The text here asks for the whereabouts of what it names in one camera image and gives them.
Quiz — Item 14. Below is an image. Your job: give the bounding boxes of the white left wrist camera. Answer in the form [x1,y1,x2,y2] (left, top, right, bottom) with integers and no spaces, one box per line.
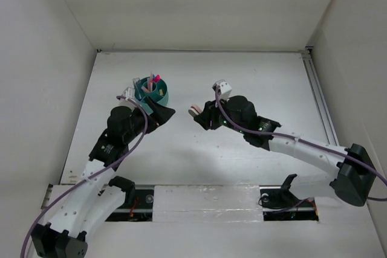
[117,86,136,109]

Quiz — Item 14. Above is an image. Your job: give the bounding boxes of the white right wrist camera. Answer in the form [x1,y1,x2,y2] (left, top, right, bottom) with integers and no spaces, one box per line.
[212,79,232,101]

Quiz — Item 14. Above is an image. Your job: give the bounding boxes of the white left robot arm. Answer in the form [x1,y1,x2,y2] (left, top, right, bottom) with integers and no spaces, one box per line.
[30,95,175,257]

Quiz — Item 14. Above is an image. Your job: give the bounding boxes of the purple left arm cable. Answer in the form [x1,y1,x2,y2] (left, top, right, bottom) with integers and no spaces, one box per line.
[19,95,149,258]

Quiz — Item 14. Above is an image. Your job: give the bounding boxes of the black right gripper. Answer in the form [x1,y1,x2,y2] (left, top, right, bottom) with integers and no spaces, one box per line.
[194,95,247,135]

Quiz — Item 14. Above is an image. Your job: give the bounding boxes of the pink highlighter clear cap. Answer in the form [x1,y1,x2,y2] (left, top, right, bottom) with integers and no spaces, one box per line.
[141,86,151,93]

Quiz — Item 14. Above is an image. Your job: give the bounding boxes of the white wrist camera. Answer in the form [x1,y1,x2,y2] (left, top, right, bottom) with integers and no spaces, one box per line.
[117,86,136,109]
[212,79,232,101]

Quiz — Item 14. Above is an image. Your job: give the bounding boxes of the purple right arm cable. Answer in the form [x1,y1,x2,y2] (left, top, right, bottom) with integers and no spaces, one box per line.
[215,91,387,214]

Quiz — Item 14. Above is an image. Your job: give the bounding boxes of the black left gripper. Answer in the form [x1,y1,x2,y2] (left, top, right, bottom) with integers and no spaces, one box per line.
[123,97,174,144]

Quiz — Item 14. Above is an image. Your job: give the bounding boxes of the aluminium side rail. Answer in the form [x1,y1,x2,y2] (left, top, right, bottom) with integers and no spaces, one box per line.
[300,47,339,146]

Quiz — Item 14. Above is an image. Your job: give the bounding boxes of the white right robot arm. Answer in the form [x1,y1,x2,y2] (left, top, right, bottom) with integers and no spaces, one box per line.
[189,95,376,210]

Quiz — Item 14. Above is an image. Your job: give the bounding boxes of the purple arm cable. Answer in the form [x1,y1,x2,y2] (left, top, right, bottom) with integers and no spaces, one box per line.
[19,95,149,258]
[215,91,387,214]

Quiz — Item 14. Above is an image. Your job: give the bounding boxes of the teal round desk organizer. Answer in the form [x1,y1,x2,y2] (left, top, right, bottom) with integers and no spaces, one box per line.
[141,77,169,106]

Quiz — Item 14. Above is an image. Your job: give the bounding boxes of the thin pink pen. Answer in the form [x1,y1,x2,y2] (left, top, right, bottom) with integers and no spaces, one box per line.
[148,73,154,92]

